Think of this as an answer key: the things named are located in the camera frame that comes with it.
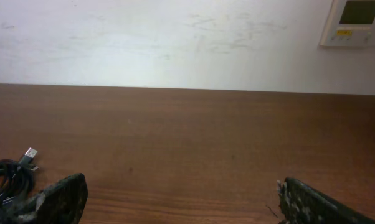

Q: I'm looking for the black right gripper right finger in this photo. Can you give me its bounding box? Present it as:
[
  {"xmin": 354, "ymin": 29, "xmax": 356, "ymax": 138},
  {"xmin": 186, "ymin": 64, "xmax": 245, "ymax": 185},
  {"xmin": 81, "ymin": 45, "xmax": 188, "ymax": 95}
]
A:
[{"xmin": 277, "ymin": 177, "xmax": 375, "ymax": 224}]

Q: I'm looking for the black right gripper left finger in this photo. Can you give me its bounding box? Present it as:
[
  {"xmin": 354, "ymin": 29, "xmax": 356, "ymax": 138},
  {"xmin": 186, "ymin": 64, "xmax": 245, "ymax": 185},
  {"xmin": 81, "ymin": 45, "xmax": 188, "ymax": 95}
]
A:
[{"xmin": 0, "ymin": 173, "xmax": 88, "ymax": 224}]

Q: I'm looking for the black USB cable bundle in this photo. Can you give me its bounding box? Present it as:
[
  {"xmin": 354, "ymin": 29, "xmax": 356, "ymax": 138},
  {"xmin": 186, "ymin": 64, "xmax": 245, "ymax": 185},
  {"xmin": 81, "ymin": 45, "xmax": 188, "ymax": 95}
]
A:
[{"xmin": 0, "ymin": 147, "xmax": 40, "ymax": 208}]

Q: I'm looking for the white wall control panel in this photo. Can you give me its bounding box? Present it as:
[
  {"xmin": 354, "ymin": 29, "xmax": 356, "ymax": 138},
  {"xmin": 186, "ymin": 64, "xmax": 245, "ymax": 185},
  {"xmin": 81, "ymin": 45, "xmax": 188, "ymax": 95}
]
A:
[{"xmin": 320, "ymin": 0, "xmax": 375, "ymax": 47}]

